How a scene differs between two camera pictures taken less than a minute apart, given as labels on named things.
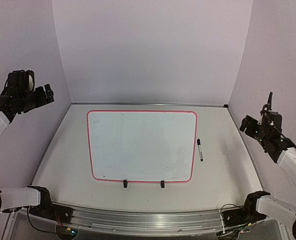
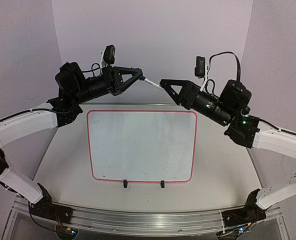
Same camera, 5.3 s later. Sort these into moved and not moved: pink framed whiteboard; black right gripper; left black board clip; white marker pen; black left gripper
Moved: white marker pen; black right gripper; black left gripper
Not moved: left black board clip; pink framed whiteboard
